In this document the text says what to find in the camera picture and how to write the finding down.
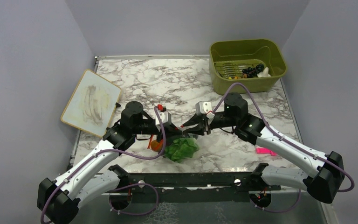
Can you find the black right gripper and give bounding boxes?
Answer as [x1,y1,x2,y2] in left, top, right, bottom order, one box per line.
[183,112,238,136]

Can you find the green toy lettuce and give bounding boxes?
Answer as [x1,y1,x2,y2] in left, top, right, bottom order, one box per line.
[164,138,200,163]

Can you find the clear zip bag orange zipper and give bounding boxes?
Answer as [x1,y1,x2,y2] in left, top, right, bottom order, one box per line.
[163,133,200,163]

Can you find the orange toy fruit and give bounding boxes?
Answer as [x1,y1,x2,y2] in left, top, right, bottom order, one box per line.
[150,140,163,152]

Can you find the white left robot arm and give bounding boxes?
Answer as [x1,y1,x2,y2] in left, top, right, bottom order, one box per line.
[37,101,177,224]

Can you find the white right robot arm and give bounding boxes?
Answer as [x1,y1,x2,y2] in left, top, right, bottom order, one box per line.
[182,93,345,203]

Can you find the pink plastic clip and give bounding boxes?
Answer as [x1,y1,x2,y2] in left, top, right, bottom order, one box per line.
[255,147,277,156]

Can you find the green plastic bin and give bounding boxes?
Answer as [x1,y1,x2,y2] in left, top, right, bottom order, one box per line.
[209,39,287,95]

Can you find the dark blue toy grapes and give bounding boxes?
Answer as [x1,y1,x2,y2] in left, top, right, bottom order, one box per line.
[242,63,264,78]

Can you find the white toy garlic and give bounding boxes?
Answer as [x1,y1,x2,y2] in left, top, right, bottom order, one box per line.
[257,67,271,77]

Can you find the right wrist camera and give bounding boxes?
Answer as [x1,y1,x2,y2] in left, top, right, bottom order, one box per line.
[195,101,215,122]

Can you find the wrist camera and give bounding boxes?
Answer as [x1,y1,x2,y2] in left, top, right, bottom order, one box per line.
[154,105,172,131]
[195,101,215,122]

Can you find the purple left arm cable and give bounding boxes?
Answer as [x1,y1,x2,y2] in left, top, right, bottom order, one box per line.
[40,106,167,224]

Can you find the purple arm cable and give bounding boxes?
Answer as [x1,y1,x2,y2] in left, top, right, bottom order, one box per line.
[40,106,167,224]
[213,82,355,193]

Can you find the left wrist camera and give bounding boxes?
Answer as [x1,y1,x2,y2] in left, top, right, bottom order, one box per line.
[154,105,172,131]

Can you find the small whiteboard wooden frame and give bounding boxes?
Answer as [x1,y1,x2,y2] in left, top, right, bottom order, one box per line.
[61,69,122,137]

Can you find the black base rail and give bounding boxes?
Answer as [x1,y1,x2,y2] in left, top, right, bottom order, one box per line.
[108,163,281,203]

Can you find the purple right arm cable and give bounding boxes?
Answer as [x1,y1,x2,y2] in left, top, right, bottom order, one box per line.
[213,82,355,193]

